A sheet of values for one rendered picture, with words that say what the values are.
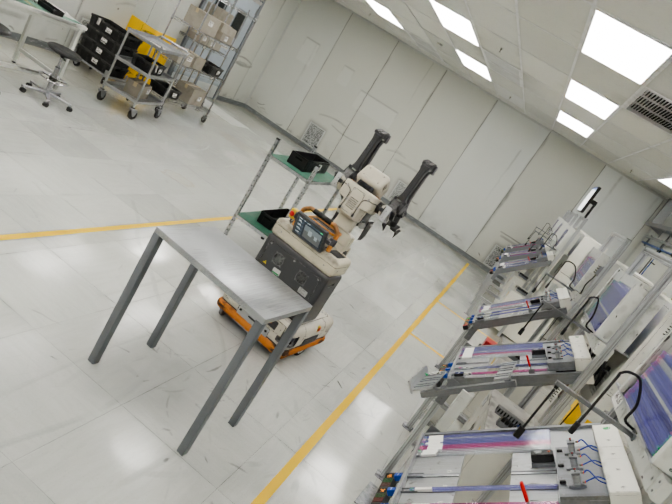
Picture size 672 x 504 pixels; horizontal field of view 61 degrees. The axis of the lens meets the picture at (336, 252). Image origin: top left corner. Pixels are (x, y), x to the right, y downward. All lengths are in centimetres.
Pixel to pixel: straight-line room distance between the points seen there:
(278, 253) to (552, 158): 876
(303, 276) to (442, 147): 862
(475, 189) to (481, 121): 136
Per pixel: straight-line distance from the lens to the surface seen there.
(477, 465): 346
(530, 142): 1196
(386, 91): 1246
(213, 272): 257
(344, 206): 396
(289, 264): 378
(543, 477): 216
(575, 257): 787
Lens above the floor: 181
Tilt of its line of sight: 15 degrees down
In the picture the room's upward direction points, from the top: 32 degrees clockwise
